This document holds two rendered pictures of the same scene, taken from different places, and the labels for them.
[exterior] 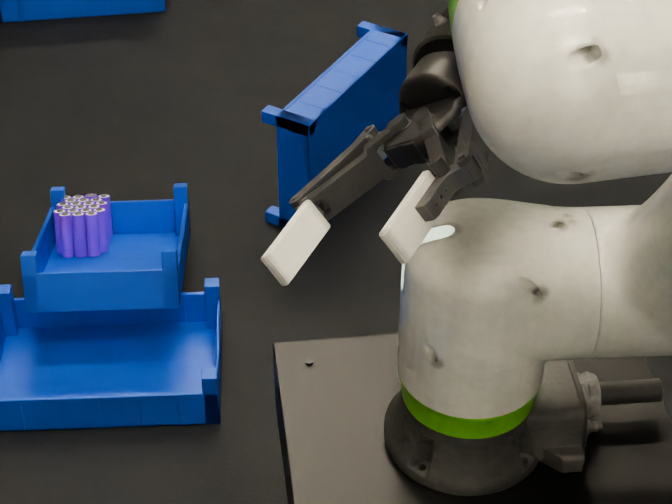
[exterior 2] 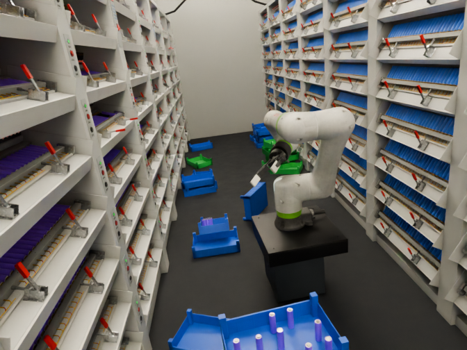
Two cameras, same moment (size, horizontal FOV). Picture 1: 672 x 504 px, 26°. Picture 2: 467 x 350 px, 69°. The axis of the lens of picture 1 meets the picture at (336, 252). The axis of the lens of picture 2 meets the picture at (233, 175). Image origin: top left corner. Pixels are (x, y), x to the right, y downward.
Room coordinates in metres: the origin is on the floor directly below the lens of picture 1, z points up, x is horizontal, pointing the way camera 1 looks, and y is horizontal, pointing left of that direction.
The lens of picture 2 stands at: (-0.56, 0.11, 1.18)
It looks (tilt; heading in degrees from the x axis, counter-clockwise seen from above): 19 degrees down; 1
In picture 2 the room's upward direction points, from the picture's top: 7 degrees counter-clockwise
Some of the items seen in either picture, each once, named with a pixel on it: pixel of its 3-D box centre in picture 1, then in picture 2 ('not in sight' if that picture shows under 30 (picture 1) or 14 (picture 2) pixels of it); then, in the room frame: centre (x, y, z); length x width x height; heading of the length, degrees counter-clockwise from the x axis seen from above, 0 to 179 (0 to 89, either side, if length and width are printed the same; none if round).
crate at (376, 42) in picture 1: (337, 126); (254, 201); (1.87, 0.00, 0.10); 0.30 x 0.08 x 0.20; 150
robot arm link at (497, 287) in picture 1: (489, 311); (290, 194); (0.96, -0.13, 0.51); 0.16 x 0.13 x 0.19; 93
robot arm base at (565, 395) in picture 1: (525, 408); (300, 216); (0.96, -0.17, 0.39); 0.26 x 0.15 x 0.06; 96
